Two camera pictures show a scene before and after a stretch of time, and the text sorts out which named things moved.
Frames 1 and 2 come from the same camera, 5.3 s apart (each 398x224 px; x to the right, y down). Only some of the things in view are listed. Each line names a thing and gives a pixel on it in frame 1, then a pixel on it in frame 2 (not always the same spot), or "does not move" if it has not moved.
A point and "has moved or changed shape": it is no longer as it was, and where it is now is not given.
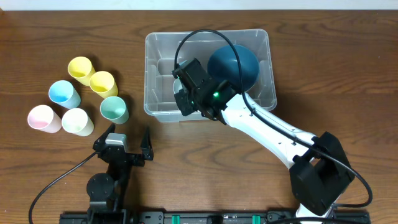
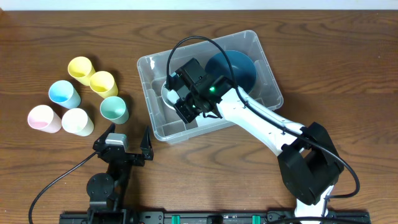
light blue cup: x=63 y=93 does not move
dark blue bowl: x=224 y=65 has moved or changed shape
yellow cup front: x=102 y=83 does not move
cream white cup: x=76 y=121 does not move
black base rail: x=219 y=217 does not move
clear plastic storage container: x=166 y=51 has moved or changed shape
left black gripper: x=130 y=158 does not move
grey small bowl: x=177 y=86 has moved or changed shape
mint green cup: x=114 y=109 does not move
